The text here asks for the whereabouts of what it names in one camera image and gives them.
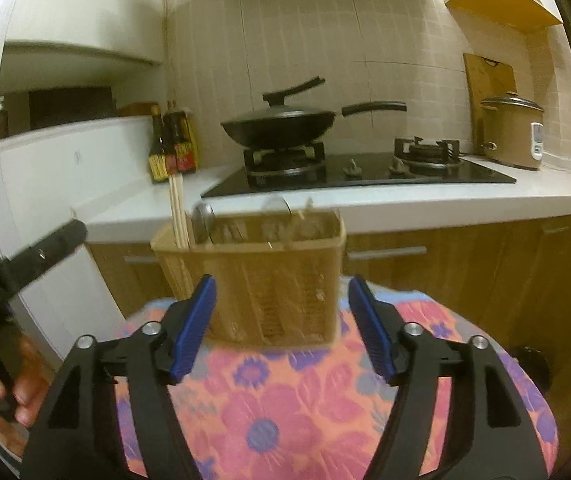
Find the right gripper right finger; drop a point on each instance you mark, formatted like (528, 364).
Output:
(489, 434)

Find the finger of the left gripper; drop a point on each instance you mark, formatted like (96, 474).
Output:
(26, 266)

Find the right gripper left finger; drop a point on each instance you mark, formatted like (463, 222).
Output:
(76, 434)

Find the pale wooden chopstick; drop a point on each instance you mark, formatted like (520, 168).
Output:
(181, 213)
(175, 211)

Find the white kitchen countertop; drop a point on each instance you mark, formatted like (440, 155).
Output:
(365, 199)

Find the white refrigerator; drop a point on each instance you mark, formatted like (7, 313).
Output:
(91, 171)

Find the wooden base cabinets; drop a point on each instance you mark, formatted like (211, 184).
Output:
(511, 279)

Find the floral orange table cloth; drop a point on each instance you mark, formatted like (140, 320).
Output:
(314, 414)

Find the dark soy sauce bottle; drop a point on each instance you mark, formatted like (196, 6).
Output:
(157, 153)

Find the red label sauce bottle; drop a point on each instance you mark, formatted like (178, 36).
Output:
(178, 129)

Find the white upper shelf cabinet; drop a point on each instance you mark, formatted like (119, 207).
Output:
(50, 44)

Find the tan plastic utensil basket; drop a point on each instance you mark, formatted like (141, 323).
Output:
(278, 277)

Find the black gas stove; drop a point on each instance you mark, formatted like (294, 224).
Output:
(412, 161)

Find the tan rice cooker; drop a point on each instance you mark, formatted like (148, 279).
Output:
(513, 131)

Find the black wok lid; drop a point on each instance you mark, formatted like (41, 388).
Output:
(285, 105)

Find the wooden cutting board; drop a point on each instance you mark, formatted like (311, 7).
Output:
(486, 78)

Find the black wok with handle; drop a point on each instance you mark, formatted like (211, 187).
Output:
(279, 128)

